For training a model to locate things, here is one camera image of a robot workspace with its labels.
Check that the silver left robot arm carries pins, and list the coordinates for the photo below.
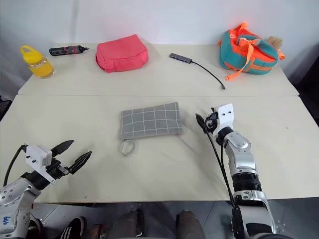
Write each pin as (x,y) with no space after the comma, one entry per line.
(12,194)

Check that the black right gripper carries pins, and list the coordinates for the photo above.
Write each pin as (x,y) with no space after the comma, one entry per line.
(211,122)

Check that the black and red tool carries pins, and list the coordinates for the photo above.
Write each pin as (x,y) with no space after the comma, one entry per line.
(67,50)

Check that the grey checkered pouch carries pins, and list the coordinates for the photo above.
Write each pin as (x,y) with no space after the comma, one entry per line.
(149,119)

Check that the yellow-capped orange juice bottle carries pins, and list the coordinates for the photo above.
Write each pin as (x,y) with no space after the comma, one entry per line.
(41,67)

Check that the black shoe with white stripes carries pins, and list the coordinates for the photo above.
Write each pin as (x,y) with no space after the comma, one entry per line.
(73,227)

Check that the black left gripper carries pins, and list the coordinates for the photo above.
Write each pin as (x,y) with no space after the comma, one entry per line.
(56,169)

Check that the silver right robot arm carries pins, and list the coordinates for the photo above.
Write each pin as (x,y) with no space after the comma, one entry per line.
(239,149)

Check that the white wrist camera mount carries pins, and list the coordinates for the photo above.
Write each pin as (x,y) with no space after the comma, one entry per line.
(37,154)
(225,117)

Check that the pink fabric pouch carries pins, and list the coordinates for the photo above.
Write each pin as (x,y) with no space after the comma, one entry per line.
(122,54)

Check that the black object at table side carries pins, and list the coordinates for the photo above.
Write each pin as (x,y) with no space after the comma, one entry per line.
(4,108)

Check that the beige plush item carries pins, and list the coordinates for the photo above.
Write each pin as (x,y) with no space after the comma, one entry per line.
(274,41)

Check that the reddish brown block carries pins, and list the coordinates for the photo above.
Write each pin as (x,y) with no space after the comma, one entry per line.
(97,231)

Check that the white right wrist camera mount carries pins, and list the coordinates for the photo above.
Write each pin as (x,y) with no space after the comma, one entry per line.
(225,117)

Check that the teal and orange bag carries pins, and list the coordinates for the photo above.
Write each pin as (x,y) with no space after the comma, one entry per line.
(231,49)

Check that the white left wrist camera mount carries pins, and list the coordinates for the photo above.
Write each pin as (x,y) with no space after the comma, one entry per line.
(37,154)

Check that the dark rounded shape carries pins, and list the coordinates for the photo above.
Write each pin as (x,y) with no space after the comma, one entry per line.
(129,225)
(189,225)

